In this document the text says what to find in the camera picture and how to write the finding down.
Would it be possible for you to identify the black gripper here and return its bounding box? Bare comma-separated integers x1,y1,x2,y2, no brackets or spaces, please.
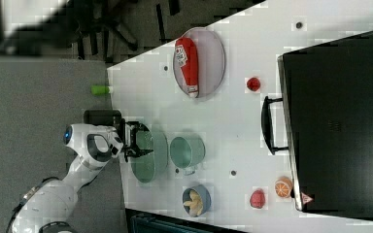
119,119,153,161

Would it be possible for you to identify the green perforated strainer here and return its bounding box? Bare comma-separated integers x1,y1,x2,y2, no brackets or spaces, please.
130,128,168,183

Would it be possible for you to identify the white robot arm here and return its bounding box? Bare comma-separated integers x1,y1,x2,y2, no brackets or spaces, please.
5,119,150,233

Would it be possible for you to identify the green metal cup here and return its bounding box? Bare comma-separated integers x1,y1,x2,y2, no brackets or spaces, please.
170,133,206,176

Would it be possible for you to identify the black cylinder upper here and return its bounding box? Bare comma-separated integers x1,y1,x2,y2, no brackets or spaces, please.
84,110,122,126

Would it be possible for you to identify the green marker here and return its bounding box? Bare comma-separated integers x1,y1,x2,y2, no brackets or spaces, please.
90,85,114,96

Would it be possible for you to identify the blue bowl with chips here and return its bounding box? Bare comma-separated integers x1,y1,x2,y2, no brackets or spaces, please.
182,184,212,217

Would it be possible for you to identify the red ketchup bottle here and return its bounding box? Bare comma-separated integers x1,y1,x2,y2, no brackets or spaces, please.
175,37,199,98

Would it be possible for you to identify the grey oval plate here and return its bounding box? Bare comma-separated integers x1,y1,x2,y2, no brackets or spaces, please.
173,27,225,98

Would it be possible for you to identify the black office chair base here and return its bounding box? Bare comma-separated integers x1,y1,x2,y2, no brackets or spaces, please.
71,0,183,61

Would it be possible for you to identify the red strawberry toy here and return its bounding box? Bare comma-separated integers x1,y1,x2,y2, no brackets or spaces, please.
250,189,266,209

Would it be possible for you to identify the orange slice toy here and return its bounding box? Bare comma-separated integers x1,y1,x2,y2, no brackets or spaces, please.
274,177,293,198

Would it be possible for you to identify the black toaster oven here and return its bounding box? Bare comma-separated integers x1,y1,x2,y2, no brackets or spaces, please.
277,30,373,220

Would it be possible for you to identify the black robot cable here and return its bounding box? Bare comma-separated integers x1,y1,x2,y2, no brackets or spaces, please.
5,176,61,233

